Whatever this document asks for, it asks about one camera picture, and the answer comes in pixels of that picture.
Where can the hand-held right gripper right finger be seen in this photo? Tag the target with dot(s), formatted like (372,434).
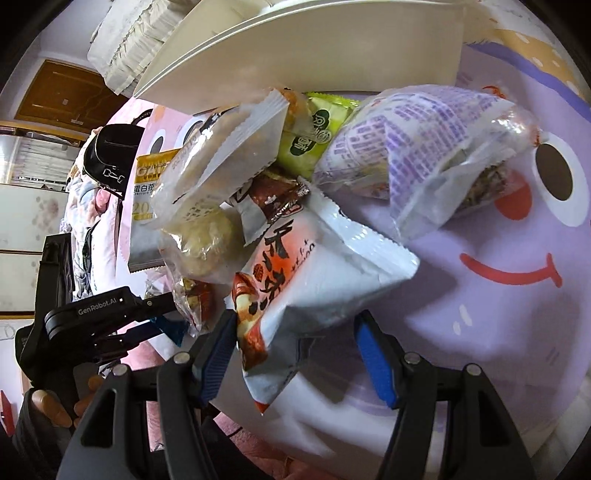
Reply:
(376,364)

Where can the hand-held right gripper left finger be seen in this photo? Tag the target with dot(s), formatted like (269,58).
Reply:
(217,360)

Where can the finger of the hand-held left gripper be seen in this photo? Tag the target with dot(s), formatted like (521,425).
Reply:
(106,307)
(134,334)

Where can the small red and gold packet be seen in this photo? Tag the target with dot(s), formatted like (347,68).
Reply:
(196,300)

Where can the white and red snack packet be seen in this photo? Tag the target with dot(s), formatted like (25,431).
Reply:
(295,295)

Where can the translucent yellow noodle snack packet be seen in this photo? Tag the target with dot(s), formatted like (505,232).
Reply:
(231,147)

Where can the white storage box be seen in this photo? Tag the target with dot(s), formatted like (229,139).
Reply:
(323,50)

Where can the person's left hand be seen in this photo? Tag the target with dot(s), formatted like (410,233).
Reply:
(51,406)

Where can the cartoon face printed tablecloth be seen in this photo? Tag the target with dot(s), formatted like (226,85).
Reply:
(461,314)

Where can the pink bed sheet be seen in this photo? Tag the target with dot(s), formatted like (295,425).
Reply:
(277,443)

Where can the yellow oat bar packet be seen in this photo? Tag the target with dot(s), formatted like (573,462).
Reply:
(147,203)

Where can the clear round pastry packet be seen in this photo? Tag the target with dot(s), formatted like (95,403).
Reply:
(203,244)

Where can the black handbag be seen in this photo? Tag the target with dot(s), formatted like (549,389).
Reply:
(111,152)

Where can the brown chocolate snack packet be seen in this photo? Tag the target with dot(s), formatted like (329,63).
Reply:
(277,198)

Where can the brown wooden door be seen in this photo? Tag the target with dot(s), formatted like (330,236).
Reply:
(60,97)

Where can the clear packet with purple print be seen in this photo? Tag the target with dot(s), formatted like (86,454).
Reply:
(397,138)

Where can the green snack packet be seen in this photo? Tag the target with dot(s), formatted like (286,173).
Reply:
(309,138)

